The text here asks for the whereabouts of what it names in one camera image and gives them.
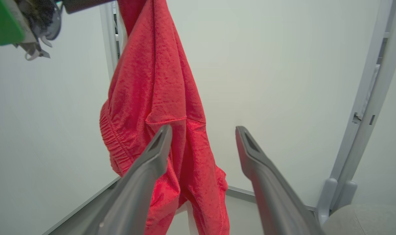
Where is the grey fabric sofa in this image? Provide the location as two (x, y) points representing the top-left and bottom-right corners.
(322, 204), (396, 235)

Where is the red jersey shirt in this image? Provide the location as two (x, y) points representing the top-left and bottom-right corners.
(99, 0), (230, 235)

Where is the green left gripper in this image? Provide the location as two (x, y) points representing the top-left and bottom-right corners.
(0, 0), (117, 61)

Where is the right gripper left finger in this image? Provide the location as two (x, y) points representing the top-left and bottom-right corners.
(82, 124), (173, 235)

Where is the grey partition corner post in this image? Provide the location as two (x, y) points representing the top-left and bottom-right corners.
(99, 2), (128, 81)

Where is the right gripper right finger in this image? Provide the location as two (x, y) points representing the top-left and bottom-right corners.
(235, 126), (326, 235)

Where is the grey partition post with feet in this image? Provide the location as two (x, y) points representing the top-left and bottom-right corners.
(315, 0), (396, 226)

